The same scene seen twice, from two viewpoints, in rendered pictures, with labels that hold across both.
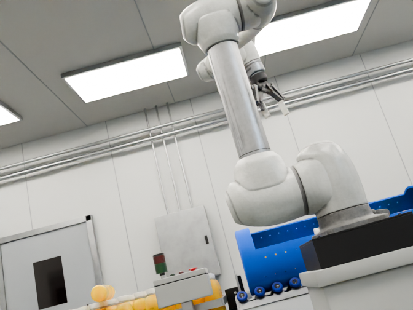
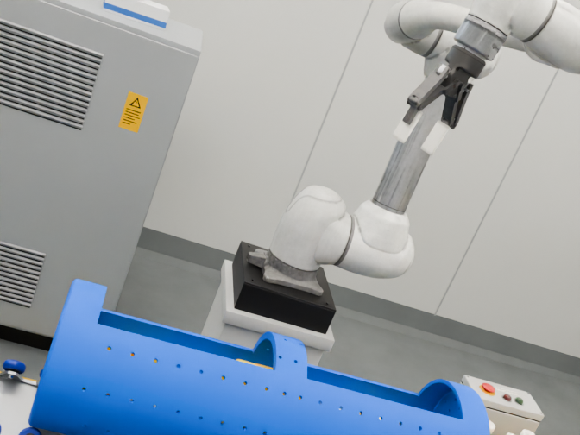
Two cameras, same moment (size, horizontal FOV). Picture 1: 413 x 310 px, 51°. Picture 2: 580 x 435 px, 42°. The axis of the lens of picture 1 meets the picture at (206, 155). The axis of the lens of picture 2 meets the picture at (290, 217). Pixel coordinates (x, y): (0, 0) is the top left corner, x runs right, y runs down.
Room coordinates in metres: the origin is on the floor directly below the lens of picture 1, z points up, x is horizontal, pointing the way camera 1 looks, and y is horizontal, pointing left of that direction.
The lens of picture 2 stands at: (3.23, -0.89, 1.95)
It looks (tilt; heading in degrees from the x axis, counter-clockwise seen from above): 19 degrees down; 166
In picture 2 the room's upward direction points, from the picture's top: 22 degrees clockwise
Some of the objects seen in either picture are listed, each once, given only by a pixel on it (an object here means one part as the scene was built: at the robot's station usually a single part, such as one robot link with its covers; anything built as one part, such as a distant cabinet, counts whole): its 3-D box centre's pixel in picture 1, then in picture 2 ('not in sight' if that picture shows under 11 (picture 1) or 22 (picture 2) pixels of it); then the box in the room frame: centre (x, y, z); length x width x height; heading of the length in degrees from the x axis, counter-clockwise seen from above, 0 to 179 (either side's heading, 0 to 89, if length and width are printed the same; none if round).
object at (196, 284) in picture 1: (183, 287); (495, 409); (1.68, 0.21, 1.05); 0.20 x 0.10 x 0.10; 90
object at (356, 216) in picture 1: (351, 219); (284, 263); (1.30, -0.37, 1.11); 0.22 x 0.18 x 0.06; 96
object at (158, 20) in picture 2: not in sight; (135, 8); (0.19, -1.01, 1.48); 0.24 x 0.12 x 0.08; 97
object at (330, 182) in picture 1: (326, 178); (312, 224); (1.29, -0.33, 1.25); 0.18 x 0.16 x 0.22; 90
